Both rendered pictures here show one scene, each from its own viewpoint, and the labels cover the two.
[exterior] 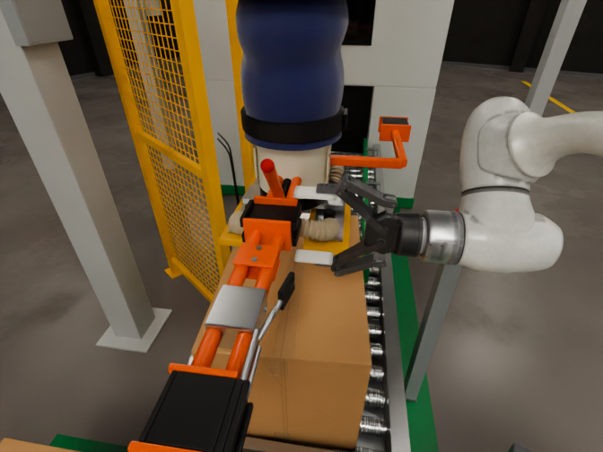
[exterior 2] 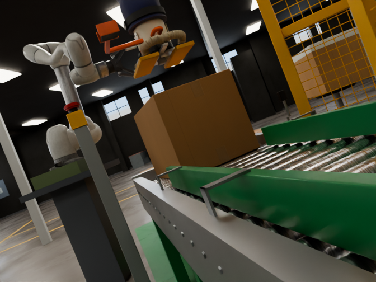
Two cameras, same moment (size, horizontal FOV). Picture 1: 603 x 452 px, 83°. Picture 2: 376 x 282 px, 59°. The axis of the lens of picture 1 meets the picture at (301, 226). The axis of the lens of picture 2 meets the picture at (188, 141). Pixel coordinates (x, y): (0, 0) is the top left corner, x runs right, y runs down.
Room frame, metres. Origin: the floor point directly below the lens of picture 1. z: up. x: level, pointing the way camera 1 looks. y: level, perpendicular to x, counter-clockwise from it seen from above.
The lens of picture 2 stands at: (2.41, -0.70, 0.74)
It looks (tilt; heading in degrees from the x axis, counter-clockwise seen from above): 2 degrees down; 157
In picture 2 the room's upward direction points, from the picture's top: 22 degrees counter-clockwise
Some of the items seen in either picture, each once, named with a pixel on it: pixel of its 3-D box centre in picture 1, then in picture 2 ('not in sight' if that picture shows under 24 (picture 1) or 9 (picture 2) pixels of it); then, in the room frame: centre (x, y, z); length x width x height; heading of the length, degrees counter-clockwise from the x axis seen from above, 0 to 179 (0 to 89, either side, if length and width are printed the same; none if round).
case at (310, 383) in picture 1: (294, 314); (189, 130); (0.76, 0.02, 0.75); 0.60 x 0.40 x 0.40; 175
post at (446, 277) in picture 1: (430, 325); (117, 219); (0.91, -0.52, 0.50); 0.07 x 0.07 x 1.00; 81
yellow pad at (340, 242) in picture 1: (331, 204); (144, 63); (0.75, -0.08, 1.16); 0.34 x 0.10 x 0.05; 172
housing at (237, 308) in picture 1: (238, 317); not in sight; (0.30, 0.08, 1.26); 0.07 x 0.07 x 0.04; 82
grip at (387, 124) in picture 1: (393, 128); (107, 31); (1.03, -0.28, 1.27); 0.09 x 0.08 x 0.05; 82
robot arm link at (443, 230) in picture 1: (436, 236); (102, 69); (0.47, -0.23, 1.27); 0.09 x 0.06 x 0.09; 172
